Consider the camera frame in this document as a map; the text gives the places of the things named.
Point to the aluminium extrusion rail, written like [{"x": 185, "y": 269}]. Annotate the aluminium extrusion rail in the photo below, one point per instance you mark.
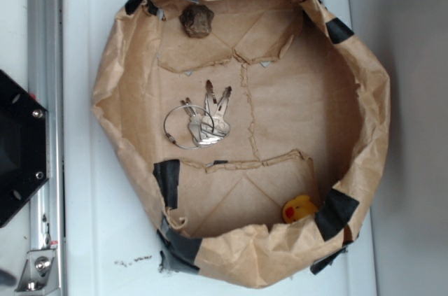
[{"x": 46, "y": 207}]

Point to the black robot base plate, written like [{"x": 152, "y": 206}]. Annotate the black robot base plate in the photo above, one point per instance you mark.
[{"x": 24, "y": 166}]

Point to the yellow rubber duck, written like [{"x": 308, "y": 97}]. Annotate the yellow rubber duck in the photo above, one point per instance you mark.
[{"x": 298, "y": 208}]

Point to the silver corner bracket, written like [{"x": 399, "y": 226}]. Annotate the silver corner bracket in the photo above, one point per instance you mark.
[{"x": 40, "y": 274}]

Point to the brown rock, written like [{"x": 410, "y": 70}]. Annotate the brown rock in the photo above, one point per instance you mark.
[{"x": 197, "y": 20}]

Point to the silver keys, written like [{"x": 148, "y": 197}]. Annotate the silver keys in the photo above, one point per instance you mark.
[{"x": 207, "y": 124}]

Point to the brown paper bag bin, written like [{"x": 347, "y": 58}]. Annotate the brown paper bag bin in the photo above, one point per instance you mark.
[{"x": 309, "y": 115}]

